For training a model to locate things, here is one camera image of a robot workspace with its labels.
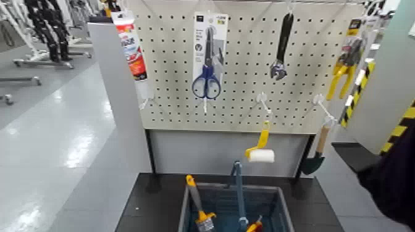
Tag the yellow pliers in card package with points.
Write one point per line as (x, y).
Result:
(348, 64)

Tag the blue grey long tool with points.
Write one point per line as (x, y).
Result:
(240, 194)

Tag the grey floor stand rail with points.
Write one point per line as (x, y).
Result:
(8, 98)
(19, 79)
(42, 62)

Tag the black adjustable wrench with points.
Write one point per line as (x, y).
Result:
(285, 35)

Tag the beige pegboard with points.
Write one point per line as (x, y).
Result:
(175, 110)

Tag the blue scissors in card package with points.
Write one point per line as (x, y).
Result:
(201, 32)

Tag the red white glue tube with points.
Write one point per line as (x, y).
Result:
(133, 52)

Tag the white peg hook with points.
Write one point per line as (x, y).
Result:
(144, 103)
(262, 97)
(205, 105)
(319, 99)

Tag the grey blue plastic crate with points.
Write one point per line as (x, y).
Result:
(272, 207)

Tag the black robot on stand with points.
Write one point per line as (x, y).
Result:
(53, 39)

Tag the red yellow small tool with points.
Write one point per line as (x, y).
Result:
(254, 226)

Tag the grey partition panel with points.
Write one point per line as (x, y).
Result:
(110, 64)

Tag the yellow background object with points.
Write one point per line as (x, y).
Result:
(110, 12)

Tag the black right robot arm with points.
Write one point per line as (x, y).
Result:
(395, 188)

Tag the white robot on stand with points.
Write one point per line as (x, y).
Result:
(27, 39)

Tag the black stand leg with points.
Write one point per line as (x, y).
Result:
(150, 152)
(306, 145)

